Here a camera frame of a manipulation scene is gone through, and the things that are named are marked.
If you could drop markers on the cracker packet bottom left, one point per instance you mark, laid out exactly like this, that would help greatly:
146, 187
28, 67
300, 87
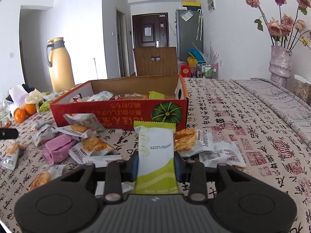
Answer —
47, 174

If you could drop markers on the yellow thermos jug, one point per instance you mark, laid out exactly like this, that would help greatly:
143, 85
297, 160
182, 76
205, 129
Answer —
59, 65

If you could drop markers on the pink snack packet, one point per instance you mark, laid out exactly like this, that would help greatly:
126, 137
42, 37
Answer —
57, 149

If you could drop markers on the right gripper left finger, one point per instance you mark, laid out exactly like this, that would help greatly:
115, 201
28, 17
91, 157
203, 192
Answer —
118, 172

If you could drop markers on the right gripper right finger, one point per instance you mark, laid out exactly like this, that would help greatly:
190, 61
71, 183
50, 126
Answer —
194, 174

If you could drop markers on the pink ribbed flower vase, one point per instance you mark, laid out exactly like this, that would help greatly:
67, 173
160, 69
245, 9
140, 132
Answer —
280, 65

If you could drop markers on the white cracker packet by box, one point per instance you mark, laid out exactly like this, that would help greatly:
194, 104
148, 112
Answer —
81, 126

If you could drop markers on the metal wire storage rack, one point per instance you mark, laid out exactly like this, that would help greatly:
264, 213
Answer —
207, 70

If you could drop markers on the brown wooden chair back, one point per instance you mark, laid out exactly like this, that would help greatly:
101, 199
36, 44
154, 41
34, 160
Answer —
156, 61

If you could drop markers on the dark brown entrance door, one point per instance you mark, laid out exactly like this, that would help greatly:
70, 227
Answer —
150, 30

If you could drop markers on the dried pink rose bouquet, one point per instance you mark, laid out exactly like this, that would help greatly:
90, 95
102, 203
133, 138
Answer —
286, 31

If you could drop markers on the white cracker packet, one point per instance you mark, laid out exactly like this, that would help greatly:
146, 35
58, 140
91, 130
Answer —
89, 147
12, 155
81, 126
189, 142

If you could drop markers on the folded grey patterned blanket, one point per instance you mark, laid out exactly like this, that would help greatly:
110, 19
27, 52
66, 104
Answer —
291, 109

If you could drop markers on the orange mandarin rear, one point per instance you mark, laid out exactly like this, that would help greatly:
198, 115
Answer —
30, 109

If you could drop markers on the red cardboard pumpkin box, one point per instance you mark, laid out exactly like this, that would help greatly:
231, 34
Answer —
142, 98

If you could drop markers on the yellow box on refrigerator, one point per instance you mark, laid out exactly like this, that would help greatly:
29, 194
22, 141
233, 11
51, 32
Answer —
191, 5

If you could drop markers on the green white snack packet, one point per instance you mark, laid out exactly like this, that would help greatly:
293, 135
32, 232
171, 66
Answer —
156, 165

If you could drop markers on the white flat packet far right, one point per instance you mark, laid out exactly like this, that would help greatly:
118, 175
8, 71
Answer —
223, 152

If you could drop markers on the grey refrigerator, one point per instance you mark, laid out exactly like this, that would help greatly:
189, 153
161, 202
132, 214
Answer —
189, 30

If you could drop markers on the orange mandarin front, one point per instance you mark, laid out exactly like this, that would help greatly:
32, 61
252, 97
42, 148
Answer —
19, 115

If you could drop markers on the orange mandarin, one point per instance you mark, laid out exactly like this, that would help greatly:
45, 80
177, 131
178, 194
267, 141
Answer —
30, 109
19, 115

